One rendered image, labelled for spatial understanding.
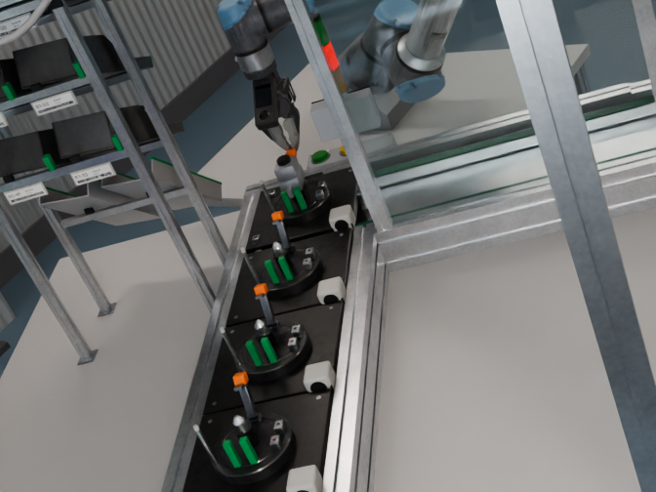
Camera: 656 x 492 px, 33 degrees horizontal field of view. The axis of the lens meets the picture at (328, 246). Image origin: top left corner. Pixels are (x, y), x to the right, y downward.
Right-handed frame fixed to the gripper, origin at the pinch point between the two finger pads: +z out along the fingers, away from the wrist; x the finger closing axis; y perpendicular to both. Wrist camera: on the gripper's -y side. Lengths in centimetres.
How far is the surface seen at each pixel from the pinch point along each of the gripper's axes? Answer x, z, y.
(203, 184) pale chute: 20.8, 0.5, -3.7
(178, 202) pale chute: 28.7, 3.6, -2.6
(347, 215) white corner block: -11.6, 7.6, -20.2
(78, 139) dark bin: 31.9, -26.8, -23.9
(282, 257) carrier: -1.7, 2.5, -38.1
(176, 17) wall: 124, 63, 306
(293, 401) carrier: -5, 9, -73
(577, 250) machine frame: -60, -40, -120
